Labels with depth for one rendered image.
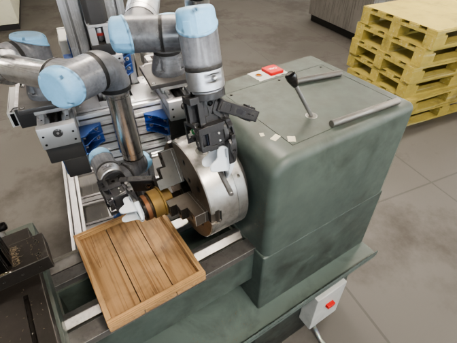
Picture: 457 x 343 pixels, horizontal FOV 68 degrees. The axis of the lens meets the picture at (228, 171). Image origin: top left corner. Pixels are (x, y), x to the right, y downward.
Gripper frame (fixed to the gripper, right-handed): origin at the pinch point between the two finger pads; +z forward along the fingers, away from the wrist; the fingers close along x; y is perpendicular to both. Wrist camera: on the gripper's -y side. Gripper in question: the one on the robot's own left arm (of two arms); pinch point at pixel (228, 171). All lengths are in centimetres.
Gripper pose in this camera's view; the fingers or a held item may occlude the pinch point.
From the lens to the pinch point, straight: 79.6
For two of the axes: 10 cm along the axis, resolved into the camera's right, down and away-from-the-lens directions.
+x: 5.3, 3.5, -7.7
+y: -8.4, 3.6, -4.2
